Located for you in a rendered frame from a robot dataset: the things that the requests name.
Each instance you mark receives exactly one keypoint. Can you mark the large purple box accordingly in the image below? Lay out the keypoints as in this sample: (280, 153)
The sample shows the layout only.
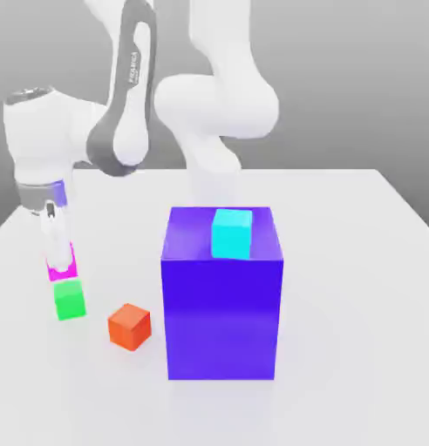
(221, 320)

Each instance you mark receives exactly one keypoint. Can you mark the small magenta cube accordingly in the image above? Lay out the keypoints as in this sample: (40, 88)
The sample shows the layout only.
(63, 275)

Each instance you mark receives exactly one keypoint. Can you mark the small cyan cube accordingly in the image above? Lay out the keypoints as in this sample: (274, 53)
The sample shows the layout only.
(231, 234)

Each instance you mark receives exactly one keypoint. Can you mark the small orange cube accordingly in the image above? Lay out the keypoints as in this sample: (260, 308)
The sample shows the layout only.
(129, 327)

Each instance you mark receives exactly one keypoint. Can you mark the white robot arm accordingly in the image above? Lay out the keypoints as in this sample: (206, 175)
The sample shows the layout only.
(43, 139)

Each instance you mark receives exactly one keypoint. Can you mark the small green cube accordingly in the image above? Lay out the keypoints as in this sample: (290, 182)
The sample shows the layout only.
(70, 300)

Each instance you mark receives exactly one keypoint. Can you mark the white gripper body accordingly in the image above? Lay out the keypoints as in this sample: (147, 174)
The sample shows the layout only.
(56, 240)

